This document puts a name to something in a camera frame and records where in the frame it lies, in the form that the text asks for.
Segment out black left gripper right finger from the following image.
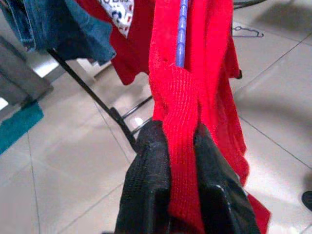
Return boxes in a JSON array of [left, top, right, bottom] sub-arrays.
[[194, 121, 261, 234]]

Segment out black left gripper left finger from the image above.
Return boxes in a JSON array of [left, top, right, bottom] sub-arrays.
[[114, 119, 172, 234]]

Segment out red knit shirt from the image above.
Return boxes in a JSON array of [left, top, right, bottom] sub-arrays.
[[148, 0, 271, 234]]

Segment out purple plastic clothes hanger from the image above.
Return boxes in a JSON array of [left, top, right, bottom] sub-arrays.
[[175, 0, 190, 68]]

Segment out metal clothes rack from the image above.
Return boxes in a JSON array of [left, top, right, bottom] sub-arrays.
[[46, 0, 266, 152]]

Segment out red printed t-shirt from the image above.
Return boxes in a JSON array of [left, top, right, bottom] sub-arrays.
[[75, 0, 156, 86]]

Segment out teal floor mat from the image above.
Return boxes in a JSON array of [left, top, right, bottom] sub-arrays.
[[0, 101, 44, 156]]

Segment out grey curtain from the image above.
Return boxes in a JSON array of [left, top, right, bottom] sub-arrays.
[[0, 36, 54, 105]]

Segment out blue denim garment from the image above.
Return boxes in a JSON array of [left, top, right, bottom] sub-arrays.
[[0, 0, 117, 61]]

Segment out dark wire clothes hanger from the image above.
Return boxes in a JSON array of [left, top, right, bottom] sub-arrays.
[[231, 25, 265, 39]]

